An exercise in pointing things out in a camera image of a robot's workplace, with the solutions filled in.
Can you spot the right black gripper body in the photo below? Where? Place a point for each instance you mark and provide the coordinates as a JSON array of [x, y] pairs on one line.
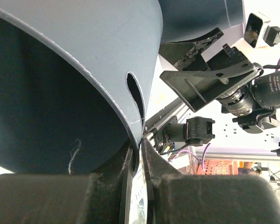
[[255, 104]]

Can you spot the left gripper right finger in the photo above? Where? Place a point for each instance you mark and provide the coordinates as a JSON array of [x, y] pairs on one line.
[[176, 198]]

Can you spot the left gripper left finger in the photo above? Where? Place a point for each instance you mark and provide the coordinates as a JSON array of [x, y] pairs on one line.
[[101, 197]]

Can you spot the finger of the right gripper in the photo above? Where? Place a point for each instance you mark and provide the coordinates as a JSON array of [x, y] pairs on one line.
[[183, 53], [198, 88]]

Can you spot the slate blue tapered bin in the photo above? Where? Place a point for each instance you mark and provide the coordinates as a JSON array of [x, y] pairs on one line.
[[75, 80]]

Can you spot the large dark navy bin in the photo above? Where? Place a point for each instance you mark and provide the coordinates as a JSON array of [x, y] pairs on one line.
[[189, 19]]

